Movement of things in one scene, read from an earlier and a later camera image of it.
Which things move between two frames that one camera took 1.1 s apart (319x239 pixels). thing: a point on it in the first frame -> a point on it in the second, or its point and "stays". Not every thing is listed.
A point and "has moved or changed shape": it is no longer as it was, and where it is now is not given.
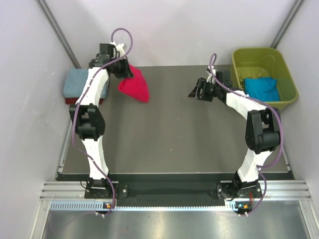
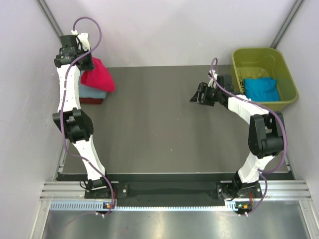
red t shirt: x=135 y=87 has moved or changed shape
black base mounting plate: x=107 y=190 stays
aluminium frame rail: x=273 y=190 stays
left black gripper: x=126 y=72 -> x=89 y=66
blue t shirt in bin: x=264 y=88 stays
